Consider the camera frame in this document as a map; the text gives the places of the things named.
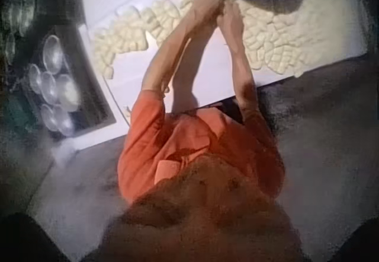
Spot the person's right hand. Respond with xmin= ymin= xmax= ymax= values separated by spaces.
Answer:
xmin=217 ymin=1 xmax=245 ymax=35

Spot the spread of white dough pieces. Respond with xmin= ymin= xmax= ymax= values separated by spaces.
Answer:
xmin=92 ymin=0 xmax=367 ymax=81

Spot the person's left hand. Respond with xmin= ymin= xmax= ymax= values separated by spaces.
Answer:
xmin=192 ymin=0 xmax=228 ymax=20

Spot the dark metal tray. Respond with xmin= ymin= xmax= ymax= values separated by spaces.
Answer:
xmin=21 ymin=24 xmax=117 ymax=140

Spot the dark shelf with glass jars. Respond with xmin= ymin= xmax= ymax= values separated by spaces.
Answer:
xmin=0 ymin=0 xmax=35 ymax=69

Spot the group of steel bowls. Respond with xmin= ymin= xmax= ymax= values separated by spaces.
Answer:
xmin=27 ymin=34 xmax=81 ymax=137

